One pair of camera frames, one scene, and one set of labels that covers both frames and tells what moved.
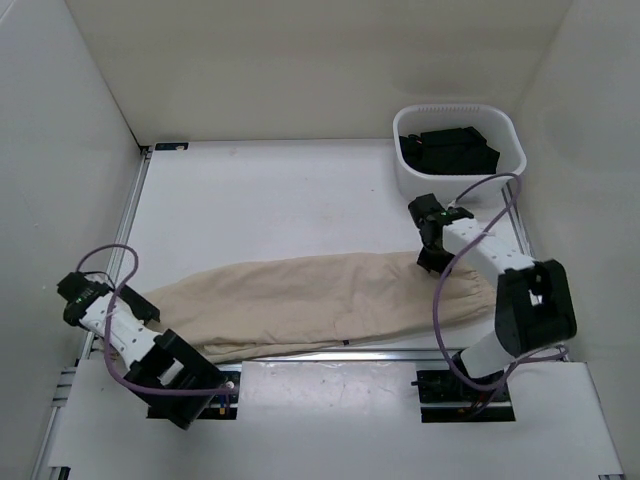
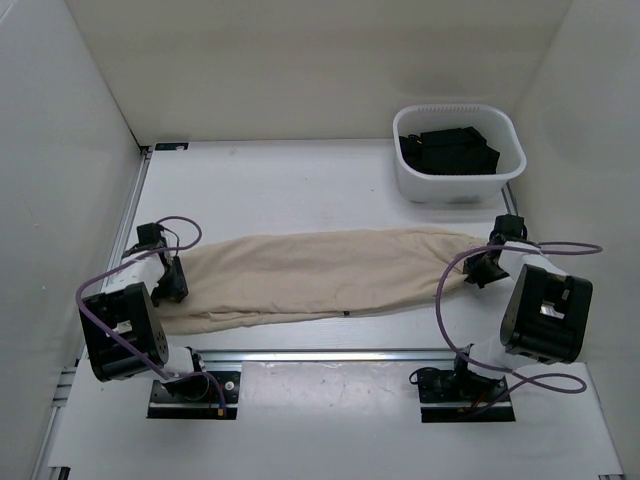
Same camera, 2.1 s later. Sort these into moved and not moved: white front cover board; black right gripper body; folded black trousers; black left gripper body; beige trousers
Moved: black left gripper body; black right gripper body; beige trousers
Not moved: folded black trousers; white front cover board
